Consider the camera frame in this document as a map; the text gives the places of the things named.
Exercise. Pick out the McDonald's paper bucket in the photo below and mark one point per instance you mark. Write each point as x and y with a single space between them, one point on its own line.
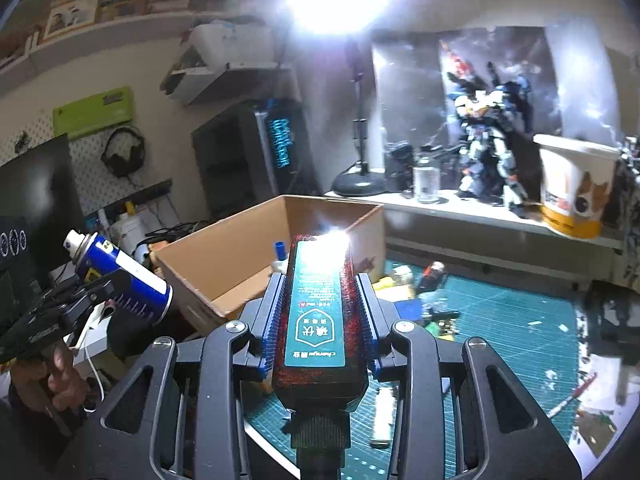
577 179

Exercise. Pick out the blue WD-40 spray can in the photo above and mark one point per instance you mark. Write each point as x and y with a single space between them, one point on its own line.
137 289

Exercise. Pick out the cardboard box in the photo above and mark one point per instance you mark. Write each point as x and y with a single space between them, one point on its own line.
216 270

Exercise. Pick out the black computer tower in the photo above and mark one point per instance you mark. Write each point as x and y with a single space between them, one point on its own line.
253 151

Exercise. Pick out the white bottle blue cap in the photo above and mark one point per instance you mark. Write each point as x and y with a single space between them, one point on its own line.
280 263

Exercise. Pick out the white robot model figure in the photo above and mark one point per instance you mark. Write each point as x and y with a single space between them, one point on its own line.
487 112

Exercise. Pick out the black orange flashlight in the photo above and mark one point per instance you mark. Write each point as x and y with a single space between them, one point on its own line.
432 277

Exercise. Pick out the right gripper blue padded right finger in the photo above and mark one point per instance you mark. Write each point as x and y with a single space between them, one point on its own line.
500 431

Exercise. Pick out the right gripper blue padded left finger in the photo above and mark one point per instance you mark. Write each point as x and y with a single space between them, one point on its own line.
178 413

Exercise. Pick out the white desk shelf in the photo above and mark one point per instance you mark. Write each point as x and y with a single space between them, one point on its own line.
473 232

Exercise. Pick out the green box on wall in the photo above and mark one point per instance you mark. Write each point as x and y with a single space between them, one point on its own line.
93 113

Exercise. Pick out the clear glass bottle black cap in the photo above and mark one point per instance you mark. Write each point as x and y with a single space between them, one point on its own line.
426 179

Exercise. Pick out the white printer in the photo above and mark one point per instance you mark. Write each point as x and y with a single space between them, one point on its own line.
222 60

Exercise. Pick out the amber bottle teal label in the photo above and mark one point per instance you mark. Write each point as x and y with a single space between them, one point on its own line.
320 369

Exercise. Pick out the green cutting mat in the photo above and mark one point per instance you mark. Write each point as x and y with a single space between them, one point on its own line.
534 334

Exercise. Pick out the person's left hand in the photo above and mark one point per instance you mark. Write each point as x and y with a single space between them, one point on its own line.
65 385

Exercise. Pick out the black monitor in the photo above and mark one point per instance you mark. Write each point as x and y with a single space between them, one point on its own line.
39 206

